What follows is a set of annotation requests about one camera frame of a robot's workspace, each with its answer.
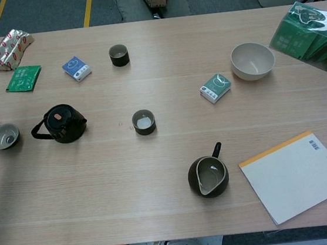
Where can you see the gold red foil bag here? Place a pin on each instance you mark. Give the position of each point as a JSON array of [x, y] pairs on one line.
[[7, 51]]

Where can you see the green tissue pack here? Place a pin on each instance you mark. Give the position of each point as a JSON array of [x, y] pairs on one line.
[[215, 88]]

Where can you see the green tea sachet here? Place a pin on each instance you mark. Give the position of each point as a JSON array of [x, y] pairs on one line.
[[22, 79]]

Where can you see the seated person grey trousers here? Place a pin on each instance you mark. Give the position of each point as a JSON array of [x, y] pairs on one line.
[[133, 10]]

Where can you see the black cast iron teapot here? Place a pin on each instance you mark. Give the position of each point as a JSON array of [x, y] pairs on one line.
[[63, 125]]

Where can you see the beige ceramic bowl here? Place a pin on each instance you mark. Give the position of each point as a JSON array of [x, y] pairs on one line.
[[252, 72]]

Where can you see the white notepad orange strip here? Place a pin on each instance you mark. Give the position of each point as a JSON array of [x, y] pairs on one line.
[[297, 178]]

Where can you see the blue tissue pack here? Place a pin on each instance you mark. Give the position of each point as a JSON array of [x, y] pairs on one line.
[[74, 68]]

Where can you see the dark olive ceramic cup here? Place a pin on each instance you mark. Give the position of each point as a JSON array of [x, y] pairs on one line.
[[145, 131], [119, 62]]

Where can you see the dark ceramic pouring pitcher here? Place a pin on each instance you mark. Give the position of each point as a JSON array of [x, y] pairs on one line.
[[194, 181]]

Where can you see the large green tea package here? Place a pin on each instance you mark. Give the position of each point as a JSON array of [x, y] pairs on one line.
[[305, 44]]

